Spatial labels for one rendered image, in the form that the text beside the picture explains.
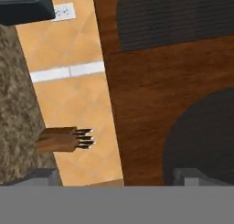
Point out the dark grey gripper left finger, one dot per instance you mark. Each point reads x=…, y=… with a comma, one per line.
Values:
x=45, y=178

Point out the brown wooden knife block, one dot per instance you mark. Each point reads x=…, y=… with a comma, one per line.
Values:
x=58, y=140

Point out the dark grey box appliance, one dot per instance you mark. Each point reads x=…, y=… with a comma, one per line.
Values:
x=24, y=5

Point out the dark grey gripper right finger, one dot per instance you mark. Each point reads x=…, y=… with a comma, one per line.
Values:
x=190, y=179

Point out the white wall socket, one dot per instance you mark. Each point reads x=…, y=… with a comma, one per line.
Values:
x=64, y=12

